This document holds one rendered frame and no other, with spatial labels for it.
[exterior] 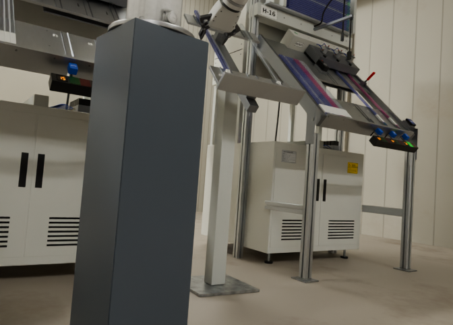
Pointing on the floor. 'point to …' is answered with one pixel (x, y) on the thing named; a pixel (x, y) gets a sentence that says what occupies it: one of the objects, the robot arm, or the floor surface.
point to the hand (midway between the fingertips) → (212, 38)
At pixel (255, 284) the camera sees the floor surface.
